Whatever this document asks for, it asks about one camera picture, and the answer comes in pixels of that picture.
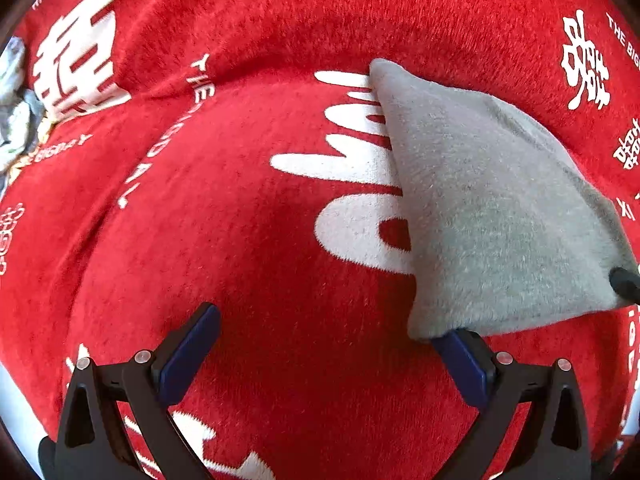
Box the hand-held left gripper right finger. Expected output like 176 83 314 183
431 328 617 480

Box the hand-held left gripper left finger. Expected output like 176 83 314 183
37 302 222 480

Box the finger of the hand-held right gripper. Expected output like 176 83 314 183
608 266 640 306

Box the small grey fleece garment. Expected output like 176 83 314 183
369 58 639 343

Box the white patterned clothes pile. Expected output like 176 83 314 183
0 35 51 176

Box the red printed blanket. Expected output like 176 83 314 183
0 0 640 480

